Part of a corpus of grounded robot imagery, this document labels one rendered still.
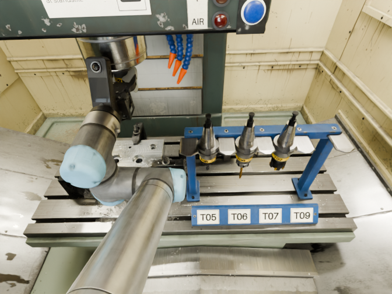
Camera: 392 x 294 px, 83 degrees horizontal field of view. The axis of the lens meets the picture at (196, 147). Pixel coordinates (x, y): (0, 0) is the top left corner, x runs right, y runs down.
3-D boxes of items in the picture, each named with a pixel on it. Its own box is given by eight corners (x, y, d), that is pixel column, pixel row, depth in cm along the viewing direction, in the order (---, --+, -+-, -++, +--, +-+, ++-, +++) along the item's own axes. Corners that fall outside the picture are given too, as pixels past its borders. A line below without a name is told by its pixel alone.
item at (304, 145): (316, 154, 62) (317, 152, 61) (297, 154, 62) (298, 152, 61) (307, 137, 67) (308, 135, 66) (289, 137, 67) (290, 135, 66)
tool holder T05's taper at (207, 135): (215, 138, 65) (216, 120, 60) (216, 149, 62) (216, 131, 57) (200, 138, 65) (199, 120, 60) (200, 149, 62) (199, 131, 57)
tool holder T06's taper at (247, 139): (253, 137, 65) (256, 119, 60) (255, 148, 62) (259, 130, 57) (238, 137, 65) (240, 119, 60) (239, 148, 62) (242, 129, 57)
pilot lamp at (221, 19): (227, 28, 34) (228, 13, 33) (213, 29, 34) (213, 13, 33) (227, 27, 35) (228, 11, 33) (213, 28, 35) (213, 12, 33)
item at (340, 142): (356, 153, 62) (357, 151, 61) (337, 153, 62) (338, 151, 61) (344, 136, 67) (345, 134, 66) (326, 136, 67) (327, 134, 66)
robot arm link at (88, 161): (69, 192, 44) (46, 166, 37) (88, 149, 51) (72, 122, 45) (108, 192, 43) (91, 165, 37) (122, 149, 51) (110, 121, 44)
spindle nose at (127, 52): (153, 45, 64) (145, -4, 56) (142, 72, 53) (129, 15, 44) (98, 46, 65) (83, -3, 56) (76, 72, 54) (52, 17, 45)
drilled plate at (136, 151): (160, 188, 87) (158, 181, 84) (87, 189, 88) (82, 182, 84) (165, 146, 103) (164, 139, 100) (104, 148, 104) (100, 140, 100)
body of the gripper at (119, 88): (109, 106, 62) (95, 137, 54) (98, 79, 56) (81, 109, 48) (136, 105, 62) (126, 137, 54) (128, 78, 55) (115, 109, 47)
